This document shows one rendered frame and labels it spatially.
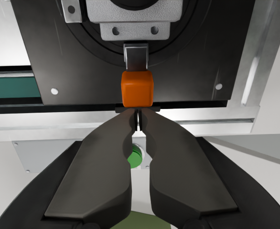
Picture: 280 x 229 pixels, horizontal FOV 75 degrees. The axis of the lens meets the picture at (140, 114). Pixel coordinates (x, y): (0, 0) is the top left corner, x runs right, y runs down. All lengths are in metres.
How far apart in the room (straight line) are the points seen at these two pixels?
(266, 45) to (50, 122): 0.29
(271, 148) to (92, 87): 1.82
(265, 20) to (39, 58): 0.25
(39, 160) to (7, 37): 0.18
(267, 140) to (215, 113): 1.59
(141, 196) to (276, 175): 0.35
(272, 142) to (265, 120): 1.44
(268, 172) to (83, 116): 0.48
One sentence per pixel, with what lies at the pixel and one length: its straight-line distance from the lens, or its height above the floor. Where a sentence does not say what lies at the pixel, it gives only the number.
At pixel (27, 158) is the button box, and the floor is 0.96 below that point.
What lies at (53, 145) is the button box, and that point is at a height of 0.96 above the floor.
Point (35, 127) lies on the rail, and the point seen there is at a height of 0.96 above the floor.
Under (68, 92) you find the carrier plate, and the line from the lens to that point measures 0.24.
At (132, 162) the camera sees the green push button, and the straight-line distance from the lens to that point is 0.29.
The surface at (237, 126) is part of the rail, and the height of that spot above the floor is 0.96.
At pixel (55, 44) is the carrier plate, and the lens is 0.23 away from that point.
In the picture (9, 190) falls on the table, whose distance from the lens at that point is 0.61.
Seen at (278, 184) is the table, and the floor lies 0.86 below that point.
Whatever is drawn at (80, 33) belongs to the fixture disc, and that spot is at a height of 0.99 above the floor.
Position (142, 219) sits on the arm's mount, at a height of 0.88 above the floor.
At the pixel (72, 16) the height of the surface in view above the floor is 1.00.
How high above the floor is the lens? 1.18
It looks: 60 degrees down
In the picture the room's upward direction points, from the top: 177 degrees clockwise
